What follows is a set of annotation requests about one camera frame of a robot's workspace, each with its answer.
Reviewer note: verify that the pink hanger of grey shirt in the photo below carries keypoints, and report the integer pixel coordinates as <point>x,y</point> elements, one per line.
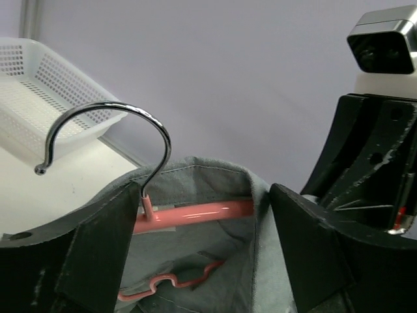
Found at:
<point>151,219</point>

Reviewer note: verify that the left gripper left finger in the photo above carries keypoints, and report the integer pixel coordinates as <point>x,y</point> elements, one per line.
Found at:
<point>74,263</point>

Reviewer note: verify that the white plastic basket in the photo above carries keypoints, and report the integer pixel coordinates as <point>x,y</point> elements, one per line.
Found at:
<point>37,86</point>

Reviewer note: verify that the grey shirt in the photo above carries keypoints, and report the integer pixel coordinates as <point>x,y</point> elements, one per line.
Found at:
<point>253,276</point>

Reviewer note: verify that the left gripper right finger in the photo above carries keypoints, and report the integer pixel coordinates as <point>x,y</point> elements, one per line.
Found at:
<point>338,265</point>

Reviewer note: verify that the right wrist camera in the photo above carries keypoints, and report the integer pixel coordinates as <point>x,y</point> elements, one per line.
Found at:
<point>383,43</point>

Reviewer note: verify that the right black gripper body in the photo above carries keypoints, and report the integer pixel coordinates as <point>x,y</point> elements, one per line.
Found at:
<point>367,168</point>

